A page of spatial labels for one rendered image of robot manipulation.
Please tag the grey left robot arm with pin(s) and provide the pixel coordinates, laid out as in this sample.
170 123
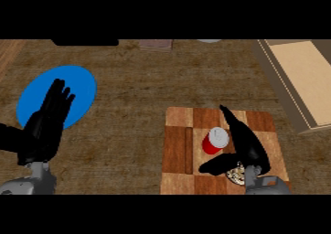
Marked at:
30 181

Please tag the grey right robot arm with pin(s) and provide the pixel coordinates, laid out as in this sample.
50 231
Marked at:
261 182

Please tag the checkered wooden cutting board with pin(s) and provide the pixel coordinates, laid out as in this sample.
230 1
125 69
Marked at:
180 146

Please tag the red can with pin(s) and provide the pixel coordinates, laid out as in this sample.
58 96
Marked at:
214 141

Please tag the pinkish grey block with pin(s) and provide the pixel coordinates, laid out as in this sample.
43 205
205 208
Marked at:
155 44

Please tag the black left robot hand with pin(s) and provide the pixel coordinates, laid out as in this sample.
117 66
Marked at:
43 134

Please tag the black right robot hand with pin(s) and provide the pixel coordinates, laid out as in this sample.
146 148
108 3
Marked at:
245 143

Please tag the speckled pale round object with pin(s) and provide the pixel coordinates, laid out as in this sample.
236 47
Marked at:
236 176

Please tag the blue oval plate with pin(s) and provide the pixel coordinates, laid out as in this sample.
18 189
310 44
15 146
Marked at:
59 91

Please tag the cardboard box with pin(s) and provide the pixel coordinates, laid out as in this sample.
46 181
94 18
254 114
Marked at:
297 82

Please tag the pale grey round object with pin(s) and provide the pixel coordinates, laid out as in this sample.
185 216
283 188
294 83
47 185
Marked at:
208 40

